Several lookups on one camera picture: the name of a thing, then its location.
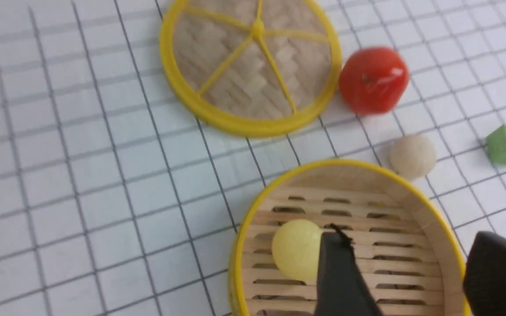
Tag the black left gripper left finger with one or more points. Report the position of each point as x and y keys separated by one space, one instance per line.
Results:
x=341 y=288

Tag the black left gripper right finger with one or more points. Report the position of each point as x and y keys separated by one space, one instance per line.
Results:
x=484 y=283

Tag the pale yellow bun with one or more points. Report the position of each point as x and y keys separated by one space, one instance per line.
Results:
x=296 y=248

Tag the bamboo steamer tray yellow rim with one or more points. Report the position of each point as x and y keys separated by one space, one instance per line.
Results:
x=407 y=253

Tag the woven bamboo steamer lid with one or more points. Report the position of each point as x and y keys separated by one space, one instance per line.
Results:
x=253 y=68

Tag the beige bun near red apple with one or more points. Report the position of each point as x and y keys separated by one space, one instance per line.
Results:
x=412 y=156

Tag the red toy apple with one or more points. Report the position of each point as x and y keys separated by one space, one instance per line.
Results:
x=373 y=80

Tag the white grid tablecloth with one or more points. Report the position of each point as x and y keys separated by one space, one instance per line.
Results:
x=116 y=201

